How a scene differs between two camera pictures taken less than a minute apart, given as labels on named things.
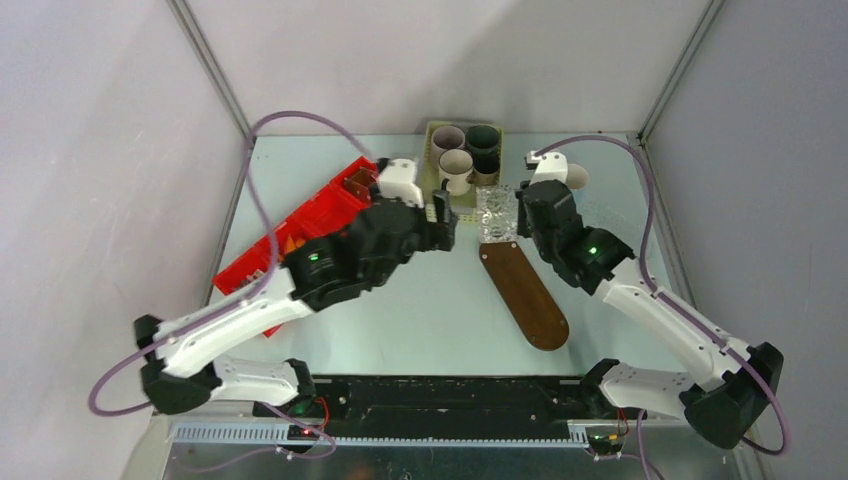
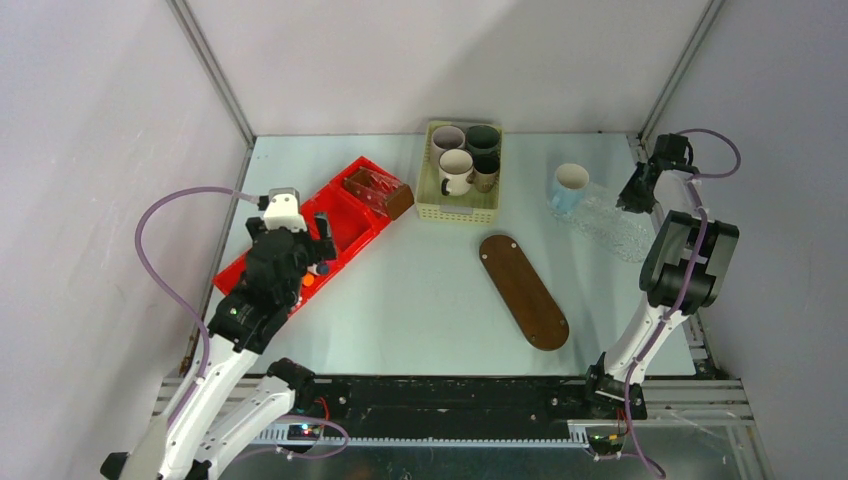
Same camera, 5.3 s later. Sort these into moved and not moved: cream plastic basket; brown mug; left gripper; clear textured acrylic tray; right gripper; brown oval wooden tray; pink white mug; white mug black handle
Moved: left gripper; right gripper; clear textured acrylic tray
Not moved: white mug black handle; cream plastic basket; brown oval wooden tray; pink white mug; brown mug
